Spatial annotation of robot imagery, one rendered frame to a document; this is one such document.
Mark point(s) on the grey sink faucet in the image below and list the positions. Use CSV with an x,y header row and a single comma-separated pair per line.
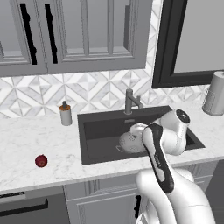
x,y
128,102

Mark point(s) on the grey dishwasher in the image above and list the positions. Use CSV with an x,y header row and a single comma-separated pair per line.
x,y
32,211

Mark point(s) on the black framed window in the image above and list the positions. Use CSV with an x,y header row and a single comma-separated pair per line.
x,y
198,35

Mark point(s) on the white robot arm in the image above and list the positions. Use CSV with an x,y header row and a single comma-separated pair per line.
x,y
186,201

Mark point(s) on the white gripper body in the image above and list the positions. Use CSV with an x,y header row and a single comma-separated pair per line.
x,y
136,128

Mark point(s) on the white paper towel roll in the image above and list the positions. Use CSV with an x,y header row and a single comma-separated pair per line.
x,y
215,93

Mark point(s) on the red pear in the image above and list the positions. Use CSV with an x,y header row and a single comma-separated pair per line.
x,y
41,161

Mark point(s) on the grey wall cupboard door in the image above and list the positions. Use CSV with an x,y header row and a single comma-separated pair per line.
x,y
11,35
96,32

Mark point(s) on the grey base cupboard door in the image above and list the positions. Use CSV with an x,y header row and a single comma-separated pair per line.
x,y
205,175
102,201

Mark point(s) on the dark grey sink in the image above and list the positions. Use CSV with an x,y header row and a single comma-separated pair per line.
x,y
105,137

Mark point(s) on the grey soap dispenser orange collar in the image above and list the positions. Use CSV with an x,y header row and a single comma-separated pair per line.
x,y
66,115

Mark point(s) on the white colander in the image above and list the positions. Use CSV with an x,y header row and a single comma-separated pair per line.
x,y
129,143

